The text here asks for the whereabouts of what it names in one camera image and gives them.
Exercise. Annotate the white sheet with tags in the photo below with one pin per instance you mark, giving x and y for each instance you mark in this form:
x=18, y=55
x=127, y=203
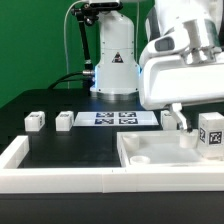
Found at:
x=124, y=118

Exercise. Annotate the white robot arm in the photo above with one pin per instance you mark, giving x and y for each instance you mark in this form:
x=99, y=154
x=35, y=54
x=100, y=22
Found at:
x=189, y=28

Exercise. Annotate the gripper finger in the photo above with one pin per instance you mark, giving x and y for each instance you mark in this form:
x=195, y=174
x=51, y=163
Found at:
x=175, y=110

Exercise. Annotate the white square table top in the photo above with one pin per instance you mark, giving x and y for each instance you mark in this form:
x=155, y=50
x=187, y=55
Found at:
x=163, y=149

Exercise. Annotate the white U-shaped obstacle fence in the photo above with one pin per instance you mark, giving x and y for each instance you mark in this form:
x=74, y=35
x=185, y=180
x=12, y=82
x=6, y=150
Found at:
x=14, y=180

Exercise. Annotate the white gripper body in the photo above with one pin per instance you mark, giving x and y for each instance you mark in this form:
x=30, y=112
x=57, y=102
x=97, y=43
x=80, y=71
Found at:
x=167, y=80

